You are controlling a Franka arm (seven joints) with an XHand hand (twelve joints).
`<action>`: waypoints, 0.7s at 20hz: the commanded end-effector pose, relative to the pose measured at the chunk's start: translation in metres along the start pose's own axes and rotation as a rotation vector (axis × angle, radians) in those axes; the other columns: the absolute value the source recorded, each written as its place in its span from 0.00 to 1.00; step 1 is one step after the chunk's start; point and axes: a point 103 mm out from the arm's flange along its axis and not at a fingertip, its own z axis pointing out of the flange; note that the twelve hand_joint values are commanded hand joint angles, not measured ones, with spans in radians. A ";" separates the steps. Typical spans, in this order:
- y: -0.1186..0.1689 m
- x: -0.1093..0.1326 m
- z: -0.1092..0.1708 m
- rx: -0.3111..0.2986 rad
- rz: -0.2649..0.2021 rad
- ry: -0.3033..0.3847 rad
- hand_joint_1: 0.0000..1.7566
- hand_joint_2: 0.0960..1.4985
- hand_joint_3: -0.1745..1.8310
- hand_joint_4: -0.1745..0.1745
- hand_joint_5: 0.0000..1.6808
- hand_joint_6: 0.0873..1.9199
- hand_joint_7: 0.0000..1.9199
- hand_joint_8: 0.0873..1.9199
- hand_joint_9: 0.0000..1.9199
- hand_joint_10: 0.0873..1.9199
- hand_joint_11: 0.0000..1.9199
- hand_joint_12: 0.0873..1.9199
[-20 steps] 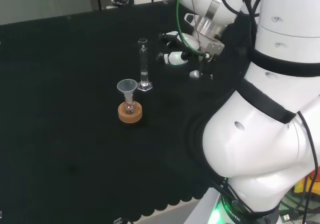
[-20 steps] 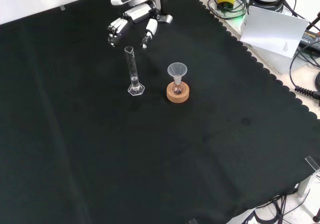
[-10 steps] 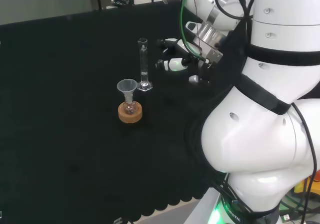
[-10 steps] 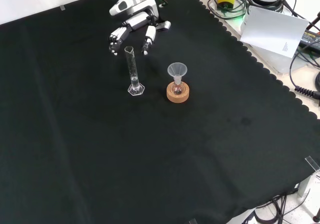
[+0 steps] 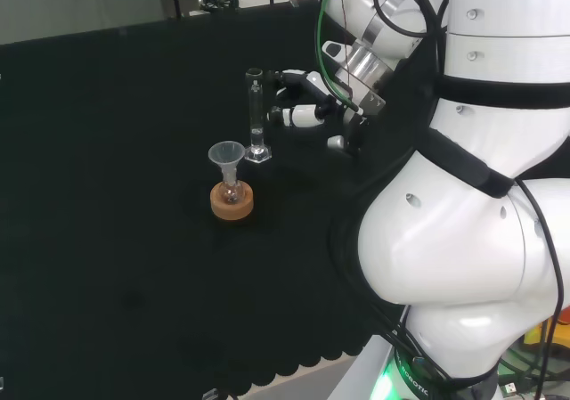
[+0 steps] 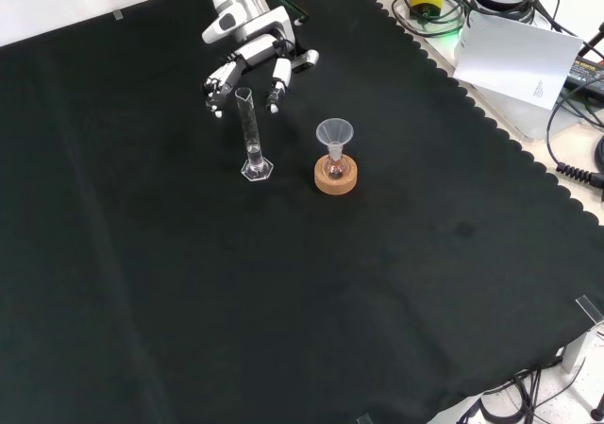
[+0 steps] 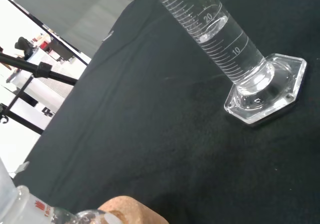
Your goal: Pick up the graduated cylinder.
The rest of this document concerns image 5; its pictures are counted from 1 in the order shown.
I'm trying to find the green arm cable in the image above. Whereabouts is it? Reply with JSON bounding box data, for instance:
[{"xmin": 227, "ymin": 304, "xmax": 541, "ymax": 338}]
[{"xmin": 313, "ymin": 0, "xmax": 362, "ymax": 110}]

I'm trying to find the clear plastic funnel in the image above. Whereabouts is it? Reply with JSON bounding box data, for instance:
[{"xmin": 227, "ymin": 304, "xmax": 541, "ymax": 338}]
[{"xmin": 208, "ymin": 140, "xmax": 245, "ymax": 184}]

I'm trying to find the round cork ring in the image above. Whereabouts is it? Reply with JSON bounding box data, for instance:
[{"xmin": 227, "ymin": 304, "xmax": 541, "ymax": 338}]
[{"xmin": 209, "ymin": 180, "xmax": 256, "ymax": 222}]

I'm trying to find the yellow stop button box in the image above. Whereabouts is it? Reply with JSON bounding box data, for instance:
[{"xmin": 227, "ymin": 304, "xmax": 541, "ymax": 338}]
[{"xmin": 522, "ymin": 316, "xmax": 570, "ymax": 357}]

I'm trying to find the black bench cloth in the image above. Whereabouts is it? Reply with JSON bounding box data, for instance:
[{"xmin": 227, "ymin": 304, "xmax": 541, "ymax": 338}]
[{"xmin": 0, "ymin": 0, "xmax": 422, "ymax": 400}]

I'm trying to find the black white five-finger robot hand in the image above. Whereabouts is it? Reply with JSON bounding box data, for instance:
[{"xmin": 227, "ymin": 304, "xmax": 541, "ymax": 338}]
[{"xmin": 265, "ymin": 67, "xmax": 371, "ymax": 156}]

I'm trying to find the small round-bottom glass flask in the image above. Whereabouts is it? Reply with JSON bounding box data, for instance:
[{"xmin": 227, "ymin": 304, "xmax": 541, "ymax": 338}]
[{"xmin": 218, "ymin": 175, "xmax": 244, "ymax": 206}]

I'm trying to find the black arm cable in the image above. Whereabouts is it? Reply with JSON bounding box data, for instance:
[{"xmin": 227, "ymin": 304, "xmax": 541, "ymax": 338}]
[{"xmin": 515, "ymin": 176, "xmax": 567, "ymax": 400}]

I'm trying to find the clear glass graduated cylinder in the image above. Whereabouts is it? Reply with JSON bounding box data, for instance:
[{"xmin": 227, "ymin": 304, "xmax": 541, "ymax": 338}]
[{"xmin": 242, "ymin": 67, "xmax": 273, "ymax": 165}]

